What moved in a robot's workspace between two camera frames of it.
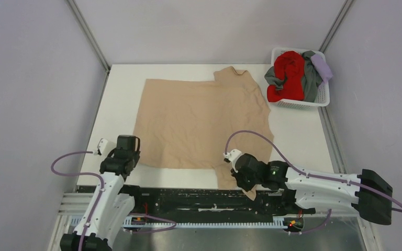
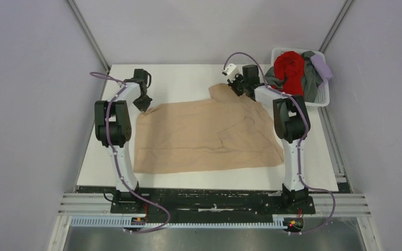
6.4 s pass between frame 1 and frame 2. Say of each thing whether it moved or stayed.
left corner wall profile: stayed
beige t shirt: moved
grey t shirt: stayed
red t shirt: stayed
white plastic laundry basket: stayed
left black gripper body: moved
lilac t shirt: stayed
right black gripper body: moved
